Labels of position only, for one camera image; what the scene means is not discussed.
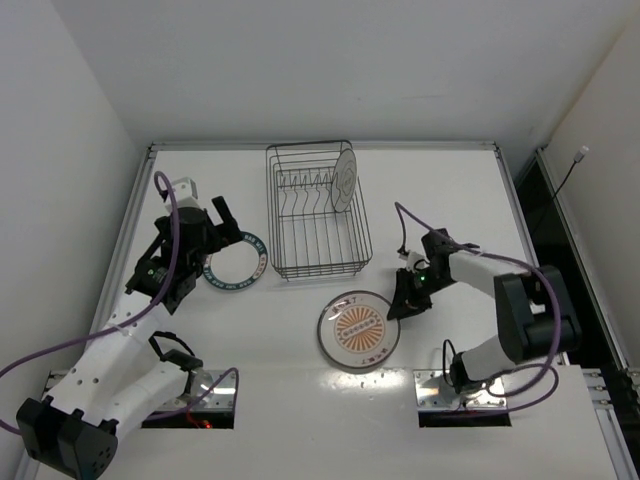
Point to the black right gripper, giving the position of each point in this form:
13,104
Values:
409,298

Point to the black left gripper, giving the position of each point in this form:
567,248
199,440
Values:
215,232

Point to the orange sunburst plate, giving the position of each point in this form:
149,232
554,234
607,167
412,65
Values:
353,331

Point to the white plate with grey motif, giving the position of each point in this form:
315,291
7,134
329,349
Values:
344,180

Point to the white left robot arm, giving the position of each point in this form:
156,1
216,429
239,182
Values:
77,426

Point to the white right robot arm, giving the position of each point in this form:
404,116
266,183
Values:
534,312

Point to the blue rimmed white plate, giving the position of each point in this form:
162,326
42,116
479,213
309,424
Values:
239,266

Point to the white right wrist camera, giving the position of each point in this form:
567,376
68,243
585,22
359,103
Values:
416,261

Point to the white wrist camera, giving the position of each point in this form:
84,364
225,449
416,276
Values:
185,192
416,261

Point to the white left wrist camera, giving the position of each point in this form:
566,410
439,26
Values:
185,192

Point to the black wire dish rack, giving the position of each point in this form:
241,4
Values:
307,239

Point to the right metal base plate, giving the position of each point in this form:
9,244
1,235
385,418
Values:
434,395

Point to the metal base plate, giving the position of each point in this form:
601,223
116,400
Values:
434,395
208,391

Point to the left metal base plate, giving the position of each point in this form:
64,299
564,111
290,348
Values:
208,391

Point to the aluminium frame rail right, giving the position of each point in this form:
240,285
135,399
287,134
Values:
616,383

